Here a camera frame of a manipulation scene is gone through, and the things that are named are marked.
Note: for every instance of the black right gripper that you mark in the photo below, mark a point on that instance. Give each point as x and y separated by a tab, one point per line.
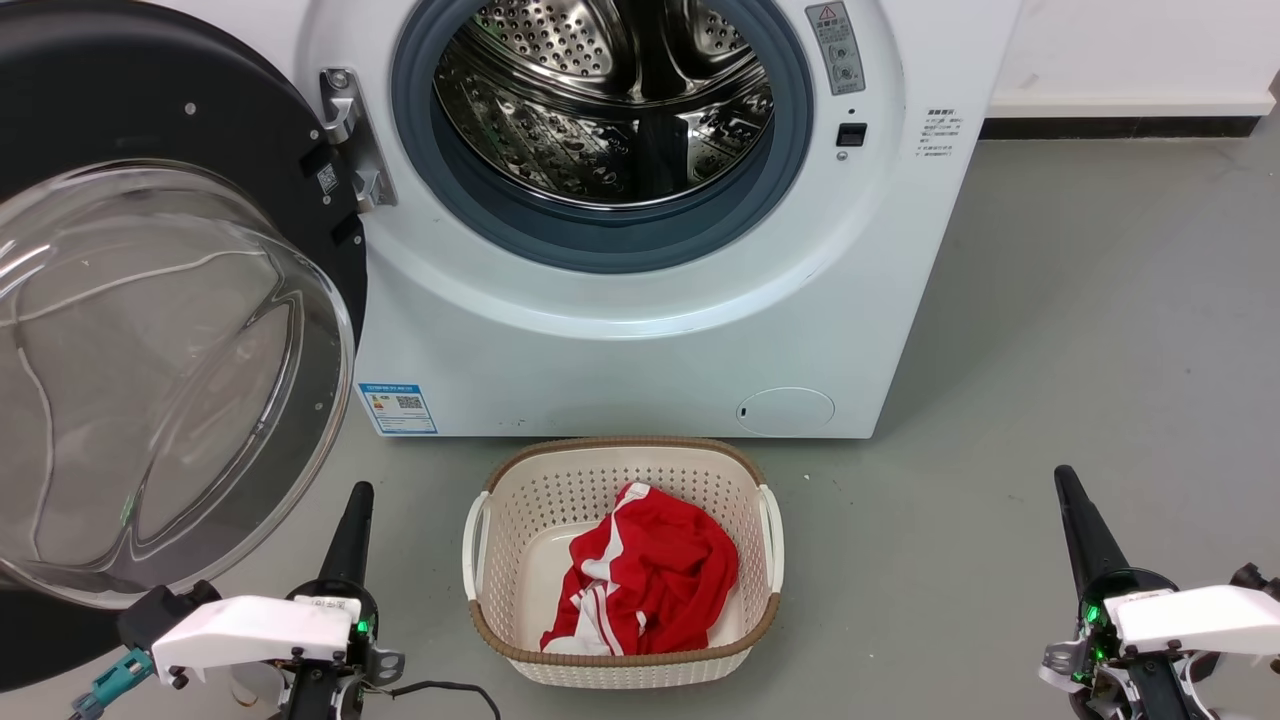
1095	650

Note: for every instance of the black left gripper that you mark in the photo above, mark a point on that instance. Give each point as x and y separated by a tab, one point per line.
375	665

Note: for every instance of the black round glass washer door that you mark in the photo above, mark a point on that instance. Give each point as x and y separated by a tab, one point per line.
150	400

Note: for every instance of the white front-load washing machine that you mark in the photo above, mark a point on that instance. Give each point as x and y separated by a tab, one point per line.
640	360

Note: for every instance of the metal door hinge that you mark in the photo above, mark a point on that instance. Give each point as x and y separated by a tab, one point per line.
355	130

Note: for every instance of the blue energy label sticker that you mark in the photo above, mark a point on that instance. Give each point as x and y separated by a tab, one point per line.
398	409

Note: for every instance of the cream plastic laundry basket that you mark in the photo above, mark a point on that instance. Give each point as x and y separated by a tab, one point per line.
520	510

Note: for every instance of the red and white garment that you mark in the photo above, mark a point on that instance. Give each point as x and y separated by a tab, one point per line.
655	585

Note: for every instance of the stainless steel washer drum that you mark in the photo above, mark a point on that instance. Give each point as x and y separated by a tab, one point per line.
600	110

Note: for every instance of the grey warning sticker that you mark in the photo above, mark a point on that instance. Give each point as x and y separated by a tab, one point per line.
836	45

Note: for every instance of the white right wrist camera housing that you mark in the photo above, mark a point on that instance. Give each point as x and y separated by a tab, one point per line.
1200	618

